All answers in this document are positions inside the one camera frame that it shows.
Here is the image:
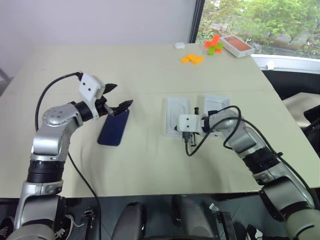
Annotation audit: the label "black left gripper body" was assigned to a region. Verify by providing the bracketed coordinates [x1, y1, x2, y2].
[93, 96, 118, 118]

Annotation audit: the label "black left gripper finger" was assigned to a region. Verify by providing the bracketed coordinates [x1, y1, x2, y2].
[113, 99, 135, 117]
[102, 82, 118, 96]

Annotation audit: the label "dark blue smartphone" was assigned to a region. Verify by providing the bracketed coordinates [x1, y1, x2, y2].
[97, 108, 131, 147]

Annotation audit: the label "white phone box base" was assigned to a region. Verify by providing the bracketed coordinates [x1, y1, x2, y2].
[164, 96, 191, 138]

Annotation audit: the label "white phone box lid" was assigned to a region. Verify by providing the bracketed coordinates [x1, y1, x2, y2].
[201, 93, 231, 139]

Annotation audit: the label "white box with orange print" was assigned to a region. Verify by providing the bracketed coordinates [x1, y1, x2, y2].
[220, 34, 256, 59]

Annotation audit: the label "yellow toy blocks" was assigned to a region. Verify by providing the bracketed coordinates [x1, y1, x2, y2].
[180, 53, 205, 66]

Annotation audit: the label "green toy block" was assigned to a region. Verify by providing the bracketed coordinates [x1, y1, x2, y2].
[207, 42, 225, 56]

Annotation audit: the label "orange and green blocks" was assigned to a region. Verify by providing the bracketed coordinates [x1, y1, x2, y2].
[203, 34, 224, 54]

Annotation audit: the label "black seat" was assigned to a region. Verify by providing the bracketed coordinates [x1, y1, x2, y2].
[260, 69, 320, 101]

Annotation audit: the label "dark rounded shape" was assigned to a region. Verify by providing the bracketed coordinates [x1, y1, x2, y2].
[117, 201, 147, 238]

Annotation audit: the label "white window ledge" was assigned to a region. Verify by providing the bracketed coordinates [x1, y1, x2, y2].
[250, 53, 320, 75]

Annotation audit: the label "beige cushion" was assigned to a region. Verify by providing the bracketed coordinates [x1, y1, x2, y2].
[281, 92, 320, 131]

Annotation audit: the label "black bag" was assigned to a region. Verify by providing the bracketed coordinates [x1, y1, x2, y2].
[298, 104, 320, 161]

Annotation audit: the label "black and white sneaker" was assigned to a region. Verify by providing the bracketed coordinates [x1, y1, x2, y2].
[0, 216, 16, 238]
[53, 214, 76, 239]

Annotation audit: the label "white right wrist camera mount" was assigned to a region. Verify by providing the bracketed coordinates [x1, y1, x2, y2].
[177, 113, 204, 134]

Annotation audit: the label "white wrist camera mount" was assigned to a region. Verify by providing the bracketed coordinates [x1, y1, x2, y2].
[78, 73, 106, 118]
[177, 113, 204, 134]

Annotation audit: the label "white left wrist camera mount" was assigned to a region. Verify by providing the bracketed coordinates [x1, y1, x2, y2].
[78, 73, 106, 118]

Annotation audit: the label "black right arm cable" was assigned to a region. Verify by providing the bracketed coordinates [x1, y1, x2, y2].
[181, 105, 316, 210]

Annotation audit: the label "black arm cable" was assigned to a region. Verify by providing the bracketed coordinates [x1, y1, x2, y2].
[34, 71, 102, 240]
[181, 105, 316, 210]

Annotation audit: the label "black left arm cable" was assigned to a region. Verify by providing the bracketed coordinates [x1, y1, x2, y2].
[34, 71, 102, 240]

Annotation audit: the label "black strap with metal buckle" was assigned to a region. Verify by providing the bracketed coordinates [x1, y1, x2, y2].
[208, 202, 237, 240]

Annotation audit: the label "black window frame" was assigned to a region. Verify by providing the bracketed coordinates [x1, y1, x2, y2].
[188, 0, 207, 44]

